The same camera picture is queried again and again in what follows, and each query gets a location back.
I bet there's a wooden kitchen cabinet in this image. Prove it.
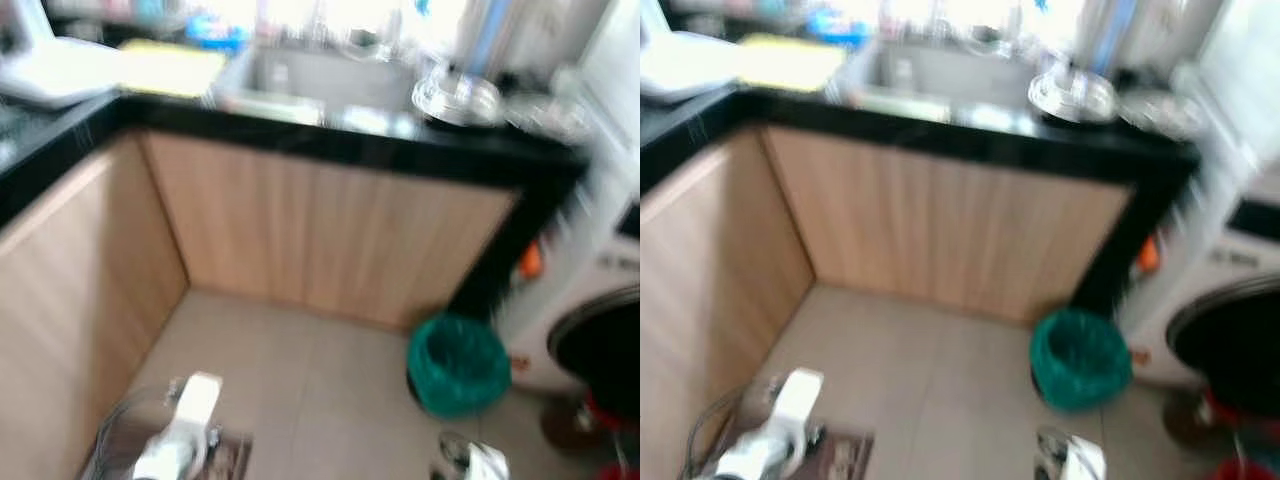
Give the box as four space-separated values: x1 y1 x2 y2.
0 130 521 480
640 125 1136 480

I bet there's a white washing machine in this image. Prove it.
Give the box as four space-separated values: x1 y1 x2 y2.
495 195 641 396
1120 180 1280 391

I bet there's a steel lid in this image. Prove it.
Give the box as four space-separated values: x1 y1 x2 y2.
1118 88 1206 139
505 92 591 141

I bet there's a red plastic stool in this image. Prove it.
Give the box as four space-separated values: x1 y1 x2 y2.
1165 385 1280 480
540 390 641 480

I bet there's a white tray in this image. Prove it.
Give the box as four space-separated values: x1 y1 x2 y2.
640 30 746 101
0 35 126 109

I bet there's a green lined trash bin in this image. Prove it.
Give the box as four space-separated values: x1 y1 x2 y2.
406 313 513 419
1030 307 1134 412

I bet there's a yellow cloth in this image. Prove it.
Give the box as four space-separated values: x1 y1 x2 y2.
738 34 849 93
118 40 227 99

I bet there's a white water purifier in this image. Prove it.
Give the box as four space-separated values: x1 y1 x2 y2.
450 0 513 79
1070 0 1131 73

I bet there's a steel plate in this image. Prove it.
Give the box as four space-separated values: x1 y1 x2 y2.
1028 68 1119 126
412 70 506 129

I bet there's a stainless steel sink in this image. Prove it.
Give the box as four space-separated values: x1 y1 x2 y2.
210 45 426 129
835 40 1041 123

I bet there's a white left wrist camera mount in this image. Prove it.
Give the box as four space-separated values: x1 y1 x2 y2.
765 368 826 439
165 372 223 441

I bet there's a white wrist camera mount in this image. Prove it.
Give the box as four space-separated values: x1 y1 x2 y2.
165 372 223 441
765 368 826 439
1065 440 1106 480
465 445 511 480

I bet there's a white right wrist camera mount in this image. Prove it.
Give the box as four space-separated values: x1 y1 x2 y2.
1065 440 1106 480
465 445 511 480

